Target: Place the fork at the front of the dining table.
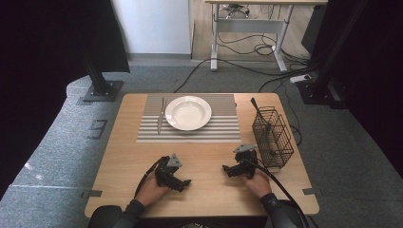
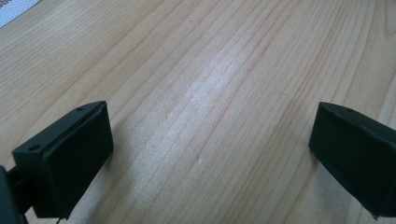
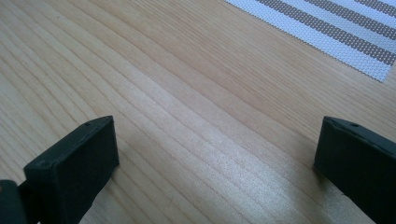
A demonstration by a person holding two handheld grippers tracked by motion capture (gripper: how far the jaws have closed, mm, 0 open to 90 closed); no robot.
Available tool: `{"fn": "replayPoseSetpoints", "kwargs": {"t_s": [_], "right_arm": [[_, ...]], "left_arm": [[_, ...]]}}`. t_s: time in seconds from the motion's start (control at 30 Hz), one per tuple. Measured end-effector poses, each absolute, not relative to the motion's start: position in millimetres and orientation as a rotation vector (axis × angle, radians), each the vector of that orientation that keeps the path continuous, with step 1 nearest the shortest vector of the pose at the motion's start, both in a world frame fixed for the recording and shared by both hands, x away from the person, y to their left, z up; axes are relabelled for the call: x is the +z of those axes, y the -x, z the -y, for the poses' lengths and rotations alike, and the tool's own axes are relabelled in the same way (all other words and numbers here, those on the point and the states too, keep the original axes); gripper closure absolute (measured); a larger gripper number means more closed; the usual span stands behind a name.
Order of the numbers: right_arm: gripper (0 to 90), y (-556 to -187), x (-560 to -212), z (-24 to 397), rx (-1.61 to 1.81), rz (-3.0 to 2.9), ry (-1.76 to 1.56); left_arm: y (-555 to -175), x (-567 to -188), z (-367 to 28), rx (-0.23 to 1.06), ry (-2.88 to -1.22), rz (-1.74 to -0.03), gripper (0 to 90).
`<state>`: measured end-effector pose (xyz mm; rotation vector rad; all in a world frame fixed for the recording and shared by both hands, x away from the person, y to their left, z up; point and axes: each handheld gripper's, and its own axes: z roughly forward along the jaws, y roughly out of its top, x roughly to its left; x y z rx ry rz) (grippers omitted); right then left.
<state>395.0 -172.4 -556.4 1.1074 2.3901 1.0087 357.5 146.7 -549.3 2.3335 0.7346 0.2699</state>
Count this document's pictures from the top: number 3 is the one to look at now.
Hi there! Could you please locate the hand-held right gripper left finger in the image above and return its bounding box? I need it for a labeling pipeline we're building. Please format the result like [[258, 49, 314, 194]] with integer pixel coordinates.
[[18, 115, 120, 224]]

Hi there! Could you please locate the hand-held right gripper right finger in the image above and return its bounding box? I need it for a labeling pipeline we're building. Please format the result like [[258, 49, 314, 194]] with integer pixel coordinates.
[[313, 116, 396, 224]]

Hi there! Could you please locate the white brown striped woven placemat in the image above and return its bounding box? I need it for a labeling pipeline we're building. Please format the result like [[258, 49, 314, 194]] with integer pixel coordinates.
[[224, 0, 396, 83]]

